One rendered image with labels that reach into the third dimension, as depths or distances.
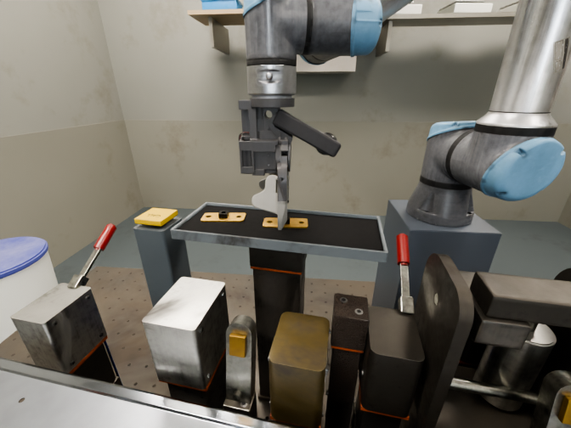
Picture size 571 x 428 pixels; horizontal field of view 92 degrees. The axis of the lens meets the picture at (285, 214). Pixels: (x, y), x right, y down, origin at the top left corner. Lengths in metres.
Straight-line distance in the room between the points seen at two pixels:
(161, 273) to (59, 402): 0.25
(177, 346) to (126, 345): 0.60
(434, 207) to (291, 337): 0.48
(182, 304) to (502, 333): 0.40
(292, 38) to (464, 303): 0.39
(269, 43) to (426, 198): 0.50
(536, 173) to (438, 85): 2.86
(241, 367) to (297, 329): 0.09
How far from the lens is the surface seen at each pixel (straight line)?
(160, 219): 0.59
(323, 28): 0.45
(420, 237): 0.71
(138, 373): 0.94
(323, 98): 3.21
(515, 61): 0.62
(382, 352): 0.42
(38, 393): 0.58
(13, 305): 2.07
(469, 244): 0.76
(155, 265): 0.64
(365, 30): 0.47
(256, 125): 0.46
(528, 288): 0.42
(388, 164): 3.40
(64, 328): 0.62
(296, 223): 0.52
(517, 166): 0.59
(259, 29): 0.45
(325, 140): 0.45
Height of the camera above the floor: 1.39
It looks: 24 degrees down
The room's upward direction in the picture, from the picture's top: straight up
